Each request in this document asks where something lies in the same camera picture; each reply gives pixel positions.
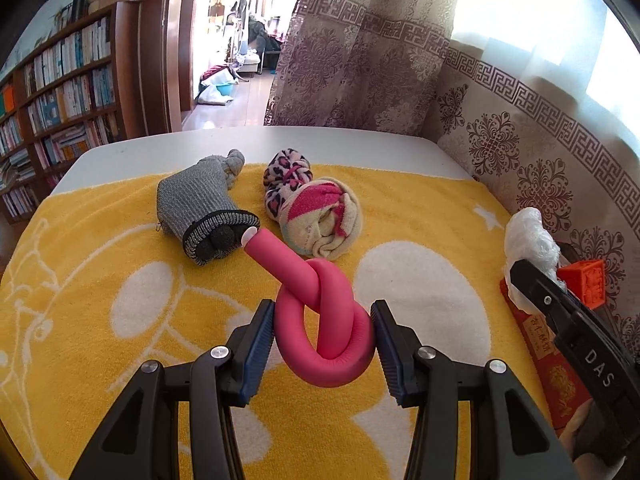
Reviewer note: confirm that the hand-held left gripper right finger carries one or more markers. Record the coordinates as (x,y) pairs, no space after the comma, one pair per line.
(387,350)

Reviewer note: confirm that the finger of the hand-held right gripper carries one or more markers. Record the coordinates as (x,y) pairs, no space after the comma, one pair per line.
(537,290)

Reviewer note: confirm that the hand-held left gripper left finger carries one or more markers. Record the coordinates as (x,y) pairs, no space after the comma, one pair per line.
(260,347)

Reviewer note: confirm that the orange cube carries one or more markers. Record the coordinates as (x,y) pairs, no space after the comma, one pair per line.
(587,282)

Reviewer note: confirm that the white plastic bag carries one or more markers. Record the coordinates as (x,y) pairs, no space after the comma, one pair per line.
(525,235)

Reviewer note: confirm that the red box with white inside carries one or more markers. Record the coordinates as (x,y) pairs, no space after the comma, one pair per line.
(550,365)

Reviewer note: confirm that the pink foam hair curler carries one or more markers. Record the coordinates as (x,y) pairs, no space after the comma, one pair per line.
(295,260)

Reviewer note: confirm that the grey sock with dark cuff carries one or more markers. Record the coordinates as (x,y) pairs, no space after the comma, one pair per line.
(190,195)

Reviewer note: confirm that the person's right hand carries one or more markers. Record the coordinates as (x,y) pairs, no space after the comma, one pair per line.
(577,427)

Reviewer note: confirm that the leopard print pink cream sock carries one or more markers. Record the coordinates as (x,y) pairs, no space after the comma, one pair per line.
(320,210)

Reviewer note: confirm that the white curtain with purple pattern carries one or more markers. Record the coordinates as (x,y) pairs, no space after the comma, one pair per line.
(525,110)

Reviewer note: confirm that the yellow white towel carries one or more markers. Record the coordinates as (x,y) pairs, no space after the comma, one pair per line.
(100,260)

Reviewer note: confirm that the white sack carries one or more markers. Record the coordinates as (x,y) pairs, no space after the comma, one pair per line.
(212,97)

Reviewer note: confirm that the blue basin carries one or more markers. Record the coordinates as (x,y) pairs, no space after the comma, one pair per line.
(222,89)

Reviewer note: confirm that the sheer purple patterned curtain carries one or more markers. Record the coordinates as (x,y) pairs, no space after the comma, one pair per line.
(350,60)

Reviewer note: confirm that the brown wooden bookshelf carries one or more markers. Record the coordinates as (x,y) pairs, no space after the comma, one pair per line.
(122,60)

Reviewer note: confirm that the rows of books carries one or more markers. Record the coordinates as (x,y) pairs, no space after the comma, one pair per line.
(65,85)

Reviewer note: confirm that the tan cardboard box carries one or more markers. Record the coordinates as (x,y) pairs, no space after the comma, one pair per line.
(115,1)

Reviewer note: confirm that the dark bottle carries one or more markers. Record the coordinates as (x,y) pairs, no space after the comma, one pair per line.
(80,5)

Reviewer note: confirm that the brown wooden door frame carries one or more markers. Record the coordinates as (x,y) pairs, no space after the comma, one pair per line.
(165,50)

